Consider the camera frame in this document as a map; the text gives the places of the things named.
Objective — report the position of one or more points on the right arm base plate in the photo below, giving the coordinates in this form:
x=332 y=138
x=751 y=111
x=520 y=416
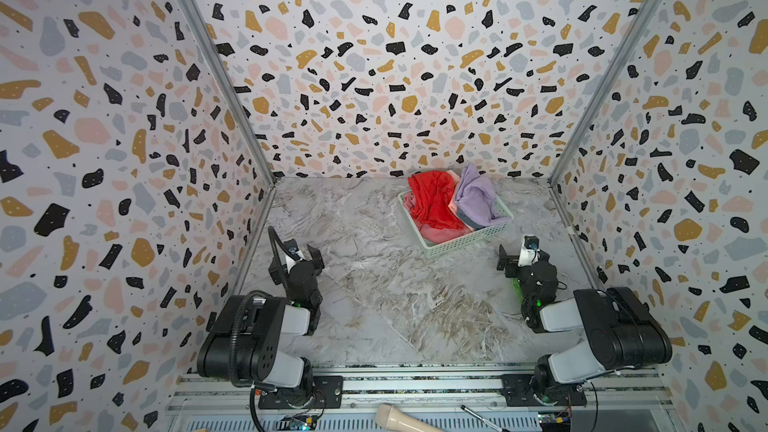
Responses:
x=525 y=390

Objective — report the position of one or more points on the metal screwdriver tool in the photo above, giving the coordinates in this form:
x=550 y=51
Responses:
x=488 y=423

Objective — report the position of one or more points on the small green circuit board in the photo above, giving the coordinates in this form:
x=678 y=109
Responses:
x=297 y=423

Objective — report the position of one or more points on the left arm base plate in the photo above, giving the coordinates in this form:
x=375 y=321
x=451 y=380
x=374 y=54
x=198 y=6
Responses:
x=321 y=392

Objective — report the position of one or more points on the red t shirt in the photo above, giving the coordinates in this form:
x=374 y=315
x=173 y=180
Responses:
x=432 y=192

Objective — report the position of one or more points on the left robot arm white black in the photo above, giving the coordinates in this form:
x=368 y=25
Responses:
x=242 y=346

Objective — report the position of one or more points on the right aluminium corner post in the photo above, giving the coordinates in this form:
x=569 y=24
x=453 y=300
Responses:
x=624 y=52

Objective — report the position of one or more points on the left aluminium corner post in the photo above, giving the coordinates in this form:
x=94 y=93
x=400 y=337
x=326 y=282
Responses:
x=212 y=58

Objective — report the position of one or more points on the beige cylindrical handle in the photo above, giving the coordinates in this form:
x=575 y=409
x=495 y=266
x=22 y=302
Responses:
x=390 y=418

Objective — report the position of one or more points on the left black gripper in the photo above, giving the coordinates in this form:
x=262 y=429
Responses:
x=298 y=260

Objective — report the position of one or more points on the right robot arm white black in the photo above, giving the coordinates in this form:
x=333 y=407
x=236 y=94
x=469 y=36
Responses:
x=619 y=332

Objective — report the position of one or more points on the aluminium corner post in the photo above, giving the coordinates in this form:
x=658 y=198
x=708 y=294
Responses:
x=212 y=58
x=624 y=52

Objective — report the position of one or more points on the lilac t shirt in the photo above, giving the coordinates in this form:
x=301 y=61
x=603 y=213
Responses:
x=475 y=199

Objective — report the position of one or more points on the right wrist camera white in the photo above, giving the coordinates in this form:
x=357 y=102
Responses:
x=529 y=251

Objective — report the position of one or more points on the mint green plastic basket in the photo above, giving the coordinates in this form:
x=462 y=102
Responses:
x=431 y=249

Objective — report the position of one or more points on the pink t shirt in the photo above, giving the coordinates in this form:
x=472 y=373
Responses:
x=438 y=235

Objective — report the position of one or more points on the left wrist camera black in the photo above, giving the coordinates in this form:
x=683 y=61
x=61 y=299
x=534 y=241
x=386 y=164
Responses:
x=291 y=249

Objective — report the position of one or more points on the aluminium mounting rail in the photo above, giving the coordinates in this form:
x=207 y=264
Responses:
x=633 y=400

